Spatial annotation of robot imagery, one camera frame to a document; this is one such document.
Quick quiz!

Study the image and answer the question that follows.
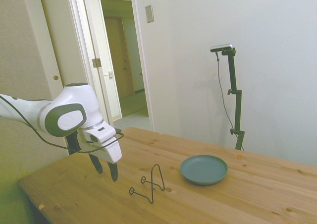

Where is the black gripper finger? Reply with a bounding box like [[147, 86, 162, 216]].
[[106, 160, 120, 183], [89, 154, 104, 175]]

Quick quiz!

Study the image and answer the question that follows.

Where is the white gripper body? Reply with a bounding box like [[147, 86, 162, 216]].
[[86, 135, 123, 164]]

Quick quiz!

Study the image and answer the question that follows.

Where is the blue-grey round plate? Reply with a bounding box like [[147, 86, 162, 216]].
[[180, 155, 228, 186]]

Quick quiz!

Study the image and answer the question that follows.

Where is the black object behind table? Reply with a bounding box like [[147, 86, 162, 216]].
[[64, 132, 81, 156]]

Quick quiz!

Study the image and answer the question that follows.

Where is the brown hallway door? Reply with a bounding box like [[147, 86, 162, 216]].
[[104, 17, 136, 97]]

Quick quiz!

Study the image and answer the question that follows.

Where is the white open door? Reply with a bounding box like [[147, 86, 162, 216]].
[[83, 0, 123, 122]]

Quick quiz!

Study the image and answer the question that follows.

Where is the white closet door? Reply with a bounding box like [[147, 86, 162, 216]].
[[39, 0, 93, 103]]

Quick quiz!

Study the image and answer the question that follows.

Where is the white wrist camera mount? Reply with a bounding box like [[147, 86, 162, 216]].
[[83, 121, 117, 145]]

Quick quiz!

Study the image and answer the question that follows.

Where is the black wire plate stand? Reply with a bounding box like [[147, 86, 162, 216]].
[[129, 164, 165, 204]]

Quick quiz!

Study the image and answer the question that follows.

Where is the black camera stand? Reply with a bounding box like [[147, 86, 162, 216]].
[[221, 48, 246, 151]]

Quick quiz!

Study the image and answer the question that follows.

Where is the beige wall switch plate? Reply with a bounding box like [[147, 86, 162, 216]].
[[145, 4, 155, 24]]

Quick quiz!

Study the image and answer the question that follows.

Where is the silver exterior camera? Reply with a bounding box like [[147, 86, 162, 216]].
[[210, 43, 234, 53]]

